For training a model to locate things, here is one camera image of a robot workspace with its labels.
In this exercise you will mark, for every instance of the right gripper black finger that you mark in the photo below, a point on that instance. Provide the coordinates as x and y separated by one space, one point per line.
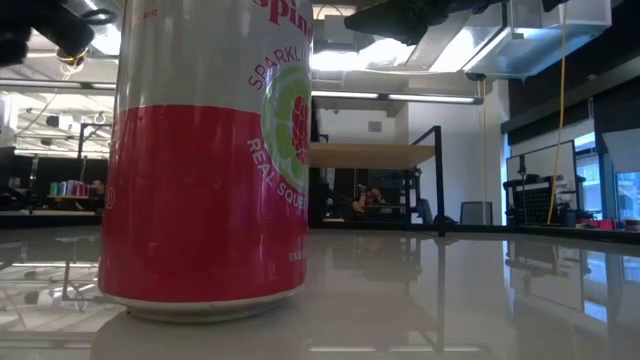
400 20

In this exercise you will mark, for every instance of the red and white Spindrift can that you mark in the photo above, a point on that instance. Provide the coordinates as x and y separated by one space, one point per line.
200 200

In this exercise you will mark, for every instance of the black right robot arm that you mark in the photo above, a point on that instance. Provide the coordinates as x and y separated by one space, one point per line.
555 4

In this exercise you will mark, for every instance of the long ceiling light fixture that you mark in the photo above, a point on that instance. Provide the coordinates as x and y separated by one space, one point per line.
400 97
50 84

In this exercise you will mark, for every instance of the red background can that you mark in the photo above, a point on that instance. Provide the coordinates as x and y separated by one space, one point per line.
79 190
86 190

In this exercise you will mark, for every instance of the person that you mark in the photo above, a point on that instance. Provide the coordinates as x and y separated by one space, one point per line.
370 196

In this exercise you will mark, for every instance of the dark background workbench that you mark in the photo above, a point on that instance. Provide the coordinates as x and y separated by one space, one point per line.
50 205

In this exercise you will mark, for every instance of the grey waste bin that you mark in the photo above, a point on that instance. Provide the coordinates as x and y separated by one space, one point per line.
476 213

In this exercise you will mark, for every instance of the black pegboard cart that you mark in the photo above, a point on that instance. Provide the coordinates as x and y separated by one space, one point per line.
535 205

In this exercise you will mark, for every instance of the red box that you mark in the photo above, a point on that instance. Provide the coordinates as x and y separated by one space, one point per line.
600 224

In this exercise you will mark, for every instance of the silver ceiling air duct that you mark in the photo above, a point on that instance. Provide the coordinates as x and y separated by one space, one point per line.
525 45

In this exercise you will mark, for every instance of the grey wall air vent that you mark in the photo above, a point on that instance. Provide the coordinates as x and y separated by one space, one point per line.
375 126

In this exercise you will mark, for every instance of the black metal rack frame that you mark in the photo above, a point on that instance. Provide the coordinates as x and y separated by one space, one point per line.
81 140

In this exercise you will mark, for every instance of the wooden shelf with black frame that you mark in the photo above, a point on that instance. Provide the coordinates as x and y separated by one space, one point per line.
370 156

